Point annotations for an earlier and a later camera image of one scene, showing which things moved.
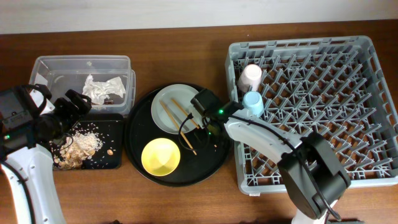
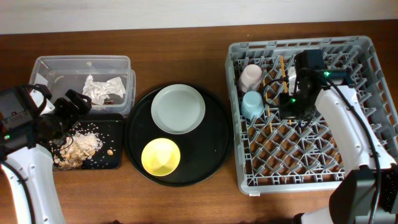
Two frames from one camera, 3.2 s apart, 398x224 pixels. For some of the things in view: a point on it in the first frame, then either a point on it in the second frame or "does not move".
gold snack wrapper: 109,101 does not move
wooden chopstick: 177,126 → 267,106
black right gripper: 204,134 → 285,110
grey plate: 171,105 does not move
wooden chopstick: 184,111 → 284,78
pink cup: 250,78 does not move
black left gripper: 69,107 does not move
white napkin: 98,91 does not move
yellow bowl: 160,157 does not move
